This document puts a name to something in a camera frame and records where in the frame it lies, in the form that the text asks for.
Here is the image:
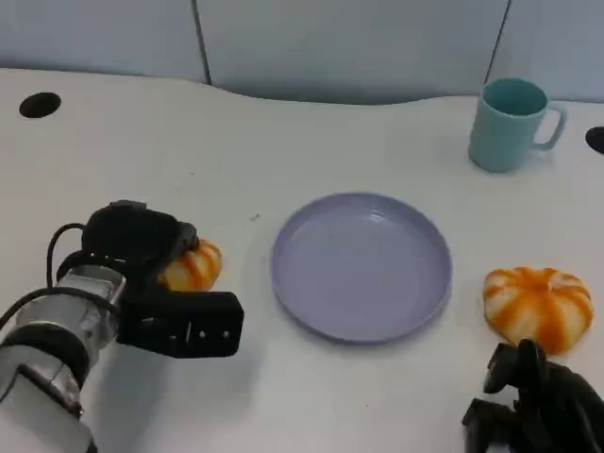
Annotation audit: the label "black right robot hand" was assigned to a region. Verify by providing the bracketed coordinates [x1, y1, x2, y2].
[461, 338, 604, 453]

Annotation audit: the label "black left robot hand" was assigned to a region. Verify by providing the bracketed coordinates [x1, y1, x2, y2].
[80, 200, 199, 284]

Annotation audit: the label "orange white toy bread roll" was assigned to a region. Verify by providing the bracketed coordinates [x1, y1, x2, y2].
[482, 266, 594, 356]
[157, 239, 224, 293]

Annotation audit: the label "lilac plate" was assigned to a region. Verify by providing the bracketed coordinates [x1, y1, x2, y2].
[271, 192, 453, 344]

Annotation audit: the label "grey desk partition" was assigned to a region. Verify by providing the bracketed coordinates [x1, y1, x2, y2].
[0, 0, 604, 106]

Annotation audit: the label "pale green mug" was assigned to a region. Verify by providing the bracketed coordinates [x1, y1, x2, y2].
[467, 77, 568, 173]

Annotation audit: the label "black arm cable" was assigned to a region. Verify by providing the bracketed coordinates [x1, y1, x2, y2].
[0, 286, 122, 331]
[45, 222, 91, 289]

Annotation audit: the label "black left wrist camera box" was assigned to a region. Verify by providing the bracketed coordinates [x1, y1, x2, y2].
[116, 288, 245, 361]

